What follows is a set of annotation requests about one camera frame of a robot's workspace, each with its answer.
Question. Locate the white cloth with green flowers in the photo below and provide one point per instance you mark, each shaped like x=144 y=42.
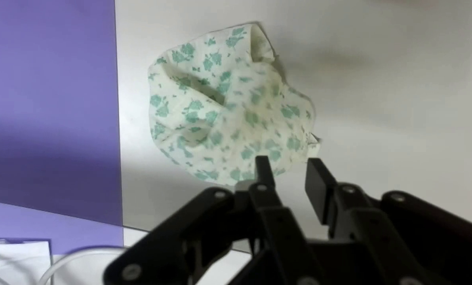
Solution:
x=232 y=107

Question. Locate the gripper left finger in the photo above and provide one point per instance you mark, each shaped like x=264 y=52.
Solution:
x=204 y=233

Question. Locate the purple panel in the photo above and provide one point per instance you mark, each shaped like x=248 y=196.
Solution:
x=50 y=118

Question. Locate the white paper sheet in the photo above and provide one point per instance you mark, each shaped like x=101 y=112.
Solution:
x=14 y=263

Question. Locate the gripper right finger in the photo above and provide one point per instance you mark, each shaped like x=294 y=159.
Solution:
x=398 y=233

